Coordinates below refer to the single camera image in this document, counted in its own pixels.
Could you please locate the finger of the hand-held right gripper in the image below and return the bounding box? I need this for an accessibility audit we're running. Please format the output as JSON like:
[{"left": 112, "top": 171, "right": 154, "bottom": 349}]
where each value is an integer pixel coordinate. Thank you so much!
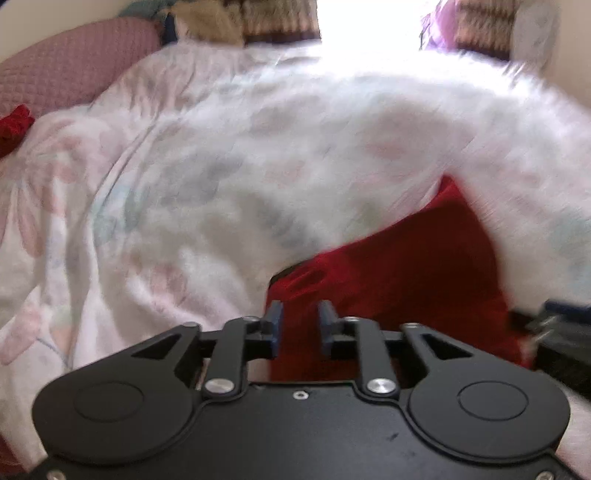
[{"left": 510, "top": 299, "right": 591, "bottom": 339}]

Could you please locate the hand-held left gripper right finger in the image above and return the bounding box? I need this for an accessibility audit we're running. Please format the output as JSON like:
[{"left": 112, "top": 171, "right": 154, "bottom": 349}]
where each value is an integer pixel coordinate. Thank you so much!
[{"left": 318, "top": 300, "right": 474, "bottom": 400}]

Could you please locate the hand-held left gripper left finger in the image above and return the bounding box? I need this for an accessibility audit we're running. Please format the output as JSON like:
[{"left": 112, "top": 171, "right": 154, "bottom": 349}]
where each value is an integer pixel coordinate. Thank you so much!
[{"left": 131, "top": 300, "right": 283, "bottom": 398}]

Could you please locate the red garment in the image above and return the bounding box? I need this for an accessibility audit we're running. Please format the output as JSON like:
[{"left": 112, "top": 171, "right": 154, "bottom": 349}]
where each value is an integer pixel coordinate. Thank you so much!
[{"left": 263, "top": 175, "right": 540, "bottom": 385}]

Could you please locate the white floral blanket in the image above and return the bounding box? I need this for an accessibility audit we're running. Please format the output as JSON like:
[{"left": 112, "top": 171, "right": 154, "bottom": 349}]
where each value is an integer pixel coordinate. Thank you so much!
[{"left": 0, "top": 39, "right": 591, "bottom": 467}]

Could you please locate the brown patterned curtain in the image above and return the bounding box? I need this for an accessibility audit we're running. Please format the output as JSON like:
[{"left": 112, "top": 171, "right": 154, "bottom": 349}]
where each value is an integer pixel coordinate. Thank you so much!
[
  {"left": 226, "top": 0, "right": 322, "bottom": 47},
  {"left": 453, "top": 0, "right": 523, "bottom": 62}
]

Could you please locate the purple cloth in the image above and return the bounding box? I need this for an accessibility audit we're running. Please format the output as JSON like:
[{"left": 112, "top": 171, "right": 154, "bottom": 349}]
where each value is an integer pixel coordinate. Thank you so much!
[{"left": 419, "top": 0, "right": 459, "bottom": 52}]

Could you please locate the tan plush toy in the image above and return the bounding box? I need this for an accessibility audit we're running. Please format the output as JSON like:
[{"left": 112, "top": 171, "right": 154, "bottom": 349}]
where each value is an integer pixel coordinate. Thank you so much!
[{"left": 172, "top": 0, "right": 246, "bottom": 47}]

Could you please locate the small red cloth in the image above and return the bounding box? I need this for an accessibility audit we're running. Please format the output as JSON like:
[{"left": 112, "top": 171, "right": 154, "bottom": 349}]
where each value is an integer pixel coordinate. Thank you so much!
[{"left": 0, "top": 104, "right": 36, "bottom": 158}]

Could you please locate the pink quilted pillow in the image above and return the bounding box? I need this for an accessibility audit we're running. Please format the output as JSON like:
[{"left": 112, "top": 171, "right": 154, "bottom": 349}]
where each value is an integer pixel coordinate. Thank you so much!
[{"left": 0, "top": 18, "right": 163, "bottom": 121}]

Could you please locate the teal cloth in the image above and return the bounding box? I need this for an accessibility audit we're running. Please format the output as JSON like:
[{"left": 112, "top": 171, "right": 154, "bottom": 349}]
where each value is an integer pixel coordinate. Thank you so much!
[{"left": 119, "top": 0, "right": 172, "bottom": 20}]

